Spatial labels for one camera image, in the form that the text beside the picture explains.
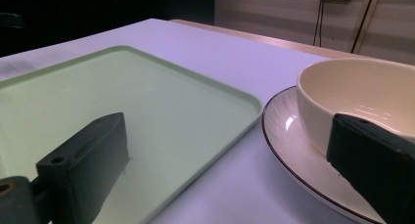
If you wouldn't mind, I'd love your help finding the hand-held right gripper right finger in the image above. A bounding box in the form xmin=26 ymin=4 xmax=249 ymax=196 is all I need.
xmin=326 ymin=112 xmax=415 ymax=224

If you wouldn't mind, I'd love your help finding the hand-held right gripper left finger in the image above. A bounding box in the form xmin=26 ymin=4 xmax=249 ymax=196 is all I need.
xmin=35 ymin=112 xmax=131 ymax=224

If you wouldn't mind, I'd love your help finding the cream ceramic bowl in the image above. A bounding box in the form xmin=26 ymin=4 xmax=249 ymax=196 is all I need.
xmin=296 ymin=57 xmax=415 ymax=157

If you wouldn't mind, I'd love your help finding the white plate with dark rim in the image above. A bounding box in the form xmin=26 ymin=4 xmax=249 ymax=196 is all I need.
xmin=261 ymin=85 xmax=388 ymax=224

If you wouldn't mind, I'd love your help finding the light green plastic tray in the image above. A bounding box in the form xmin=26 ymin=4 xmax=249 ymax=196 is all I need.
xmin=0 ymin=45 xmax=264 ymax=224

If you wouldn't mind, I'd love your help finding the black cable on wooden strip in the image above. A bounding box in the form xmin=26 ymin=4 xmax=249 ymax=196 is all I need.
xmin=350 ymin=0 xmax=378 ymax=54

